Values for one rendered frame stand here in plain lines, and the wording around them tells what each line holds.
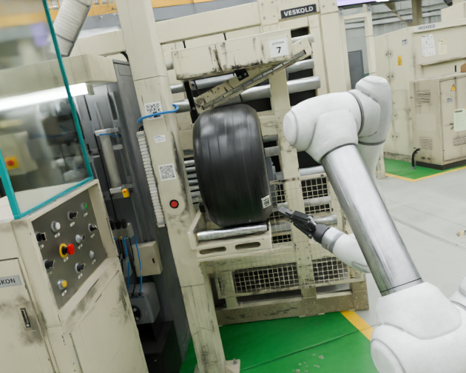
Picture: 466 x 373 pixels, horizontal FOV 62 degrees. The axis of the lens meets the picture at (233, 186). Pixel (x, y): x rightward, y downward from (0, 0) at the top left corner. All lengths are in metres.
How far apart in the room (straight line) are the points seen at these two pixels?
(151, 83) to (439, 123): 4.69
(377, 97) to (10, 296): 1.27
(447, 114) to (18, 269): 5.48
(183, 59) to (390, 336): 1.60
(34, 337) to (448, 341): 1.21
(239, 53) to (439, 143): 4.37
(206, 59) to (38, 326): 1.39
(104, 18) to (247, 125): 5.63
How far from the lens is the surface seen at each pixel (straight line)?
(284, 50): 2.06
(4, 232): 1.40
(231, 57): 2.06
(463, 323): 1.01
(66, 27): 2.31
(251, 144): 1.63
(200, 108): 2.21
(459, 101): 6.16
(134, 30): 1.88
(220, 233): 1.84
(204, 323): 2.16
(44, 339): 1.52
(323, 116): 1.06
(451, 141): 6.13
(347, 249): 1.48
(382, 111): 1.17
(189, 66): 2.08
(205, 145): 1.66
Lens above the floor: 1.52
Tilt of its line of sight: 13 degrees down
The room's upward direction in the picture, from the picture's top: 10 degrees counter-clockwise
